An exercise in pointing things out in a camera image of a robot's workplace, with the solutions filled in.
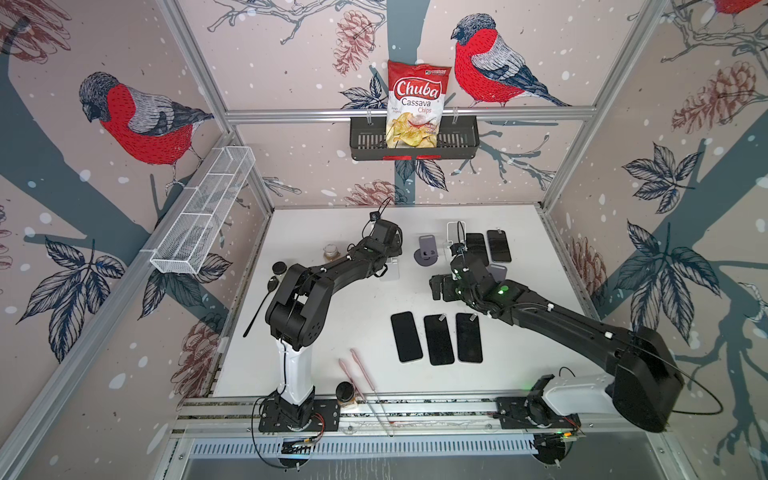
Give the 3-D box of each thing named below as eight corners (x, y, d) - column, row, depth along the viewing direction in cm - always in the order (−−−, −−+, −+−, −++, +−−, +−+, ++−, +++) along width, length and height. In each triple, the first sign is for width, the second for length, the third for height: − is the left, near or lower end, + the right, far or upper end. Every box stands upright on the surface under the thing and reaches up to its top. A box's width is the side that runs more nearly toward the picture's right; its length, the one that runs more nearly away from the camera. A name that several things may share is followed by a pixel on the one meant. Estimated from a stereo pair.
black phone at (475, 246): (470, 264, 105) (471, 261, 104) (464, 237, 114) (465, 233, 112) (487, 264, 105) (489, 260, 104) (480, 237, 114) (482, 233, 112)
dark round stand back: (415, 267, 106) (416, 252, 99) (414, 249, 111) (415, 234, 104) (435, 266, 106) (437, 252, 99) (433, 249, 111) (435, 234, 104)
